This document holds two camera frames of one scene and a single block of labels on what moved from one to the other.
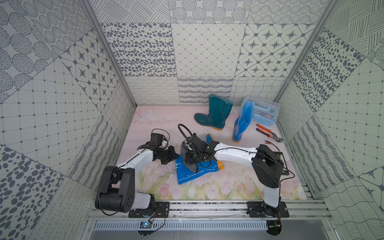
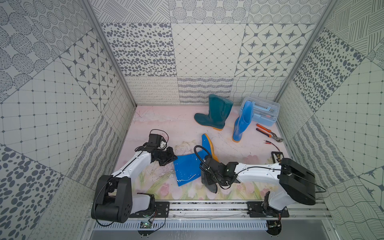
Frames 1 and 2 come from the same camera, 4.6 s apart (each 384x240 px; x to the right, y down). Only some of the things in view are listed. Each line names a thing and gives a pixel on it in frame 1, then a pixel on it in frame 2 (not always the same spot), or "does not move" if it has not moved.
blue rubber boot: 184,173 does not move
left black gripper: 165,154 does not move
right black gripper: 189,160 -> 209,181
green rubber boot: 219,109 does not move
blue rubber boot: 243,121 does not move
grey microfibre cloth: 190,168 -> 212,187
